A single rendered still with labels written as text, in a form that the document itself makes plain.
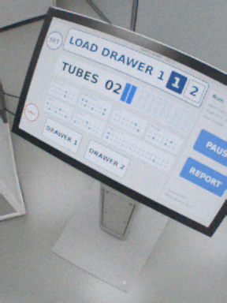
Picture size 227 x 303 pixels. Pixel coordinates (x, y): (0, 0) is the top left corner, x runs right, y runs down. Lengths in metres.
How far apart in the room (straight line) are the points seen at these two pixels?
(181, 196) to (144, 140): 0.13
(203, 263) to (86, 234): 0.66
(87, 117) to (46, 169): 1.15
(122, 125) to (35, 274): 1.15
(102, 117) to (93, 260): 1.04
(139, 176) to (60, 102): 0.22
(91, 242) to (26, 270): 0.39
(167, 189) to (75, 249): 1.00
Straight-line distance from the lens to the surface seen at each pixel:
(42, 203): 1.65
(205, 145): 0.55
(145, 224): 1.57
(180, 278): 1.60
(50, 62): 0.63
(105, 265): 1.52
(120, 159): 0.60
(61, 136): 0.64
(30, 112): 0.67
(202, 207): 0.60
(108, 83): 0.57
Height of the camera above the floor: 1.54
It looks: 61 degrees down
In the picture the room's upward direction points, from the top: 6 degrees clockwise
